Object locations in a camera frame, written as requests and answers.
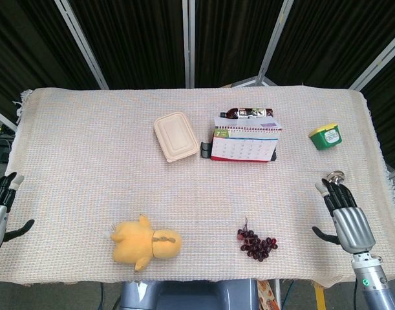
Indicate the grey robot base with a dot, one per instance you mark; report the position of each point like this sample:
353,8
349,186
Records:
189,294

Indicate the yellow plush toy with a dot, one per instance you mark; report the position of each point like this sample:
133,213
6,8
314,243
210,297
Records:
145,242

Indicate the black folding screen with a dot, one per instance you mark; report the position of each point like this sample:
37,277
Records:
197,42

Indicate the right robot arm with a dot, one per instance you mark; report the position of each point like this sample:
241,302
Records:
373,284

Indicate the bunch of red grapes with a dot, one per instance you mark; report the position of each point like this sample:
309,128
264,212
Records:
256,243

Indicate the dark drink bottle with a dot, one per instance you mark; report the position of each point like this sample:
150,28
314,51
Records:
247,113

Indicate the beige lunch box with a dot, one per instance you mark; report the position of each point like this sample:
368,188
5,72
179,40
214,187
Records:
175,136

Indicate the small metal bell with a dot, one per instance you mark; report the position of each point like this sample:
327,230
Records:
336,177

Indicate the green tub with yellow lid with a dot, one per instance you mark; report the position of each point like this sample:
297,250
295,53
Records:
326,136

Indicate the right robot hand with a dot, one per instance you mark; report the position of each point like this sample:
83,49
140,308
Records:
351,223

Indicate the desk calendar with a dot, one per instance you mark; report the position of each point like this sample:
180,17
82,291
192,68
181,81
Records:
245,142

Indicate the beige woven tablecloth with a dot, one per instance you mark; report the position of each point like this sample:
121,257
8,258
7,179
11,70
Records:
197,181

